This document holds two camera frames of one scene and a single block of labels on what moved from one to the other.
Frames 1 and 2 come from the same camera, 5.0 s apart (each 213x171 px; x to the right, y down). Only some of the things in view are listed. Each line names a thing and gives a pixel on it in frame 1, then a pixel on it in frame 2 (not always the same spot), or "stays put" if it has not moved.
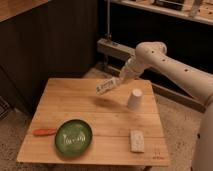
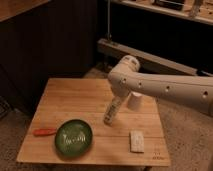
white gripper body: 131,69 -> 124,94
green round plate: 73,138 stays put
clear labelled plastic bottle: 107,84 -> 112,110
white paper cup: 134,101 stays put
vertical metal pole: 108,18 stays put
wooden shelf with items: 199,10 stays put
